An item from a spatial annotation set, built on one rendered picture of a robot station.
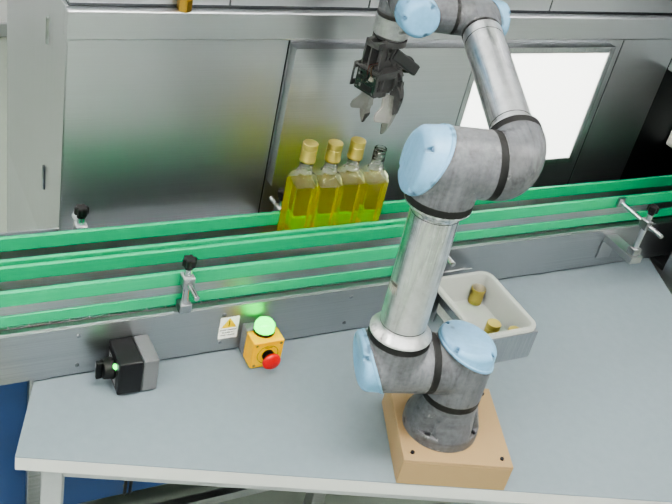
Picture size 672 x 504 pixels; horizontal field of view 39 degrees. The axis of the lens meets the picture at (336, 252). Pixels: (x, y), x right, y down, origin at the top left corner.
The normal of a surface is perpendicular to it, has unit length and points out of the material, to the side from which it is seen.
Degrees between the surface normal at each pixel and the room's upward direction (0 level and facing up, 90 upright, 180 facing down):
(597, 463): 0
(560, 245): 90
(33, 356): 90
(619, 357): 0
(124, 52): 90
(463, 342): 7
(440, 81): 90
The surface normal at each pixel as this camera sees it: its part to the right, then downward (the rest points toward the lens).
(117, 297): 0.43, 0.58
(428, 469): 0.08, 0.58
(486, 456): 0.19, -0.81
